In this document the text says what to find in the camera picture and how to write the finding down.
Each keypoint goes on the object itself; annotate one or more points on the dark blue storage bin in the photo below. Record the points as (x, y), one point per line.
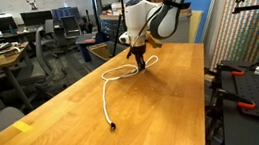
(84, 51)

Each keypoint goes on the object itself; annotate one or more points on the yellow tape patch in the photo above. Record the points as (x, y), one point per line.
(23, 127)

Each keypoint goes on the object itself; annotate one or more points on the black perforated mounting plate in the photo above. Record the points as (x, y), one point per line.
(257, 123)

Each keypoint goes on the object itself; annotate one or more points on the yellow wrist camera mount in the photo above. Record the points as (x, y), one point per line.
(154, 41)

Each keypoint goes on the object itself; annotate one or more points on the black mesh office chair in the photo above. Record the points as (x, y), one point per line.
(70, 26)

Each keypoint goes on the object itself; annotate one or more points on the open cardboard box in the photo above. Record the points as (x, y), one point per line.
(103, 50)

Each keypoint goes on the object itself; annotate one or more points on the wooden office desk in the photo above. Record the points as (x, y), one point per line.
(0, 61)

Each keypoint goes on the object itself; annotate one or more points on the tan flat board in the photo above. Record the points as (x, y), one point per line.
(195, 26)

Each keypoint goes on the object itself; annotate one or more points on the black tripod stand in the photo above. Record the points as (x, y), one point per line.
(117, 36)

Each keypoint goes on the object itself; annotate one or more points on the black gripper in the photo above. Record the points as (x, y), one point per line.
(138, 50)

